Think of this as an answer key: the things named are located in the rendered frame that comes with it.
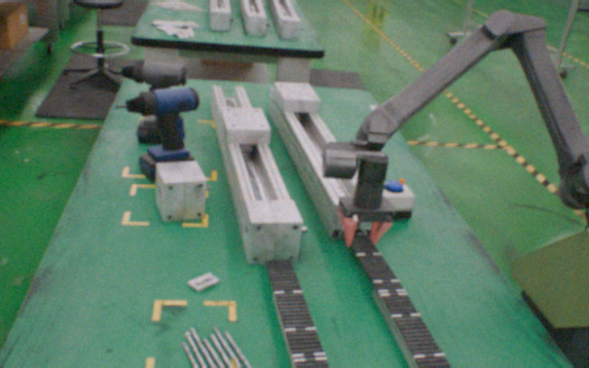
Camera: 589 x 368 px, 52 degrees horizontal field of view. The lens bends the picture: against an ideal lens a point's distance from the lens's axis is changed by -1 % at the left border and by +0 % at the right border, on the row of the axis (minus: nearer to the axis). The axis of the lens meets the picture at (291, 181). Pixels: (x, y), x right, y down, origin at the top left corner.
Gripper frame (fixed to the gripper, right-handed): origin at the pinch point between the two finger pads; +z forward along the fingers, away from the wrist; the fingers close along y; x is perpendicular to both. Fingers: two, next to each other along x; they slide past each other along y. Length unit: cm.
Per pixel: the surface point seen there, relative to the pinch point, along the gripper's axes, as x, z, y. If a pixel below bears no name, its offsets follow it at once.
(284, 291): 17.3, -0.9, 19.5
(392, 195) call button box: -14.1, -3.8, -11.7
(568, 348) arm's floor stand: 25.2, 9.1, -35.5
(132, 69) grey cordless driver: -59, -18, 47
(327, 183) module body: -15.1, -6.2, 3.9
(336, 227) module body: -5.3, -0.6, 3.8
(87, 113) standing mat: -291, 78, 84
